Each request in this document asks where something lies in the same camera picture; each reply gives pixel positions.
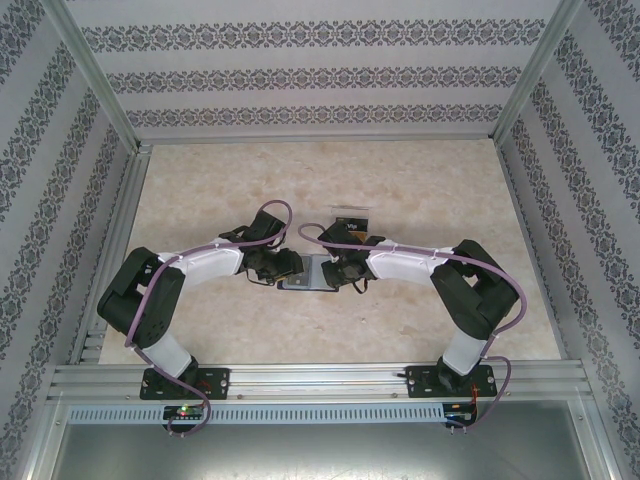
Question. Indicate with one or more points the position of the blue leather card holder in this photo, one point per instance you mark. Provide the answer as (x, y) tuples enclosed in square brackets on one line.
[(315, 272)]

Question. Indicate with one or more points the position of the black Visa credit card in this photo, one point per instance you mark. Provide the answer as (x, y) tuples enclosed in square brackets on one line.
[(356, 227)]

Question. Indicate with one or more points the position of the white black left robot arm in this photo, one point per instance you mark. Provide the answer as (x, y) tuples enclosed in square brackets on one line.
[(210, 265)]

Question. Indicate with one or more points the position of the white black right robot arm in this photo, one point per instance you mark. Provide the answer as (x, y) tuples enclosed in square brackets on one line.
[(400, 264)]

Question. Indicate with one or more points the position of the black controller board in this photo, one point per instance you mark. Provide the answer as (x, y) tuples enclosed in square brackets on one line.
[(185, 412), (460, 416)]

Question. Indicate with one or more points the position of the grey metal sheet shelf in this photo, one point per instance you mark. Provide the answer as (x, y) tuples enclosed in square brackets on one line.
[(320, 455)]

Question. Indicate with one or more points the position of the aluminium mounting rail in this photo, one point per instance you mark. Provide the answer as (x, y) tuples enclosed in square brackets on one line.
[(320, 382)]

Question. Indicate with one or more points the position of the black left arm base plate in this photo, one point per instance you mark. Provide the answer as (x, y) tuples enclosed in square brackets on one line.
[(217, 382)]

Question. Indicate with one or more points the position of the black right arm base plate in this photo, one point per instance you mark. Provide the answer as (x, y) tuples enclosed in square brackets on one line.
[(420, 382)]

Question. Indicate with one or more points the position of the aluminium side rail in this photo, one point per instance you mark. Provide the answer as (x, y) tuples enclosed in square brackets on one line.
[(123, 225)]

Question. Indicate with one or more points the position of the aluminium frame post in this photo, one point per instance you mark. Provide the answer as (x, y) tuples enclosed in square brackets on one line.
[(96, 75), (536, 75)]

